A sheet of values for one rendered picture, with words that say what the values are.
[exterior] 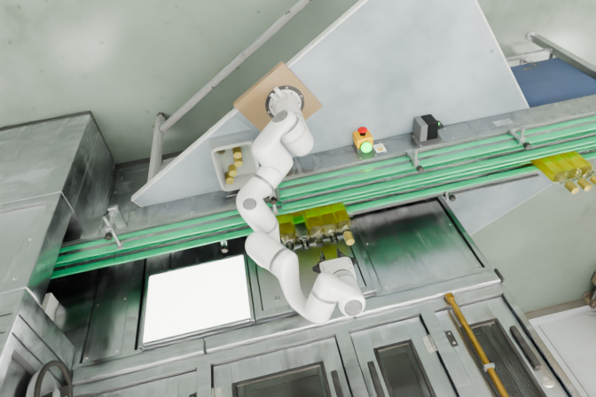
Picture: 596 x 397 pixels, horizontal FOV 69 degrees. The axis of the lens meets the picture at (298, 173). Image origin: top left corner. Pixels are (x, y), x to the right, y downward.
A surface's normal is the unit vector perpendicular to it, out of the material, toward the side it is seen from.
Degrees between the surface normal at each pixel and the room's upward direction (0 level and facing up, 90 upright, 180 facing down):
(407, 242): 90
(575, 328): 90
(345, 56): 0
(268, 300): 90
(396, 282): 90
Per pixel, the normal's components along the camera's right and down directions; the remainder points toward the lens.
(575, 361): -0.12, -0.77
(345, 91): 0.18, 0.60
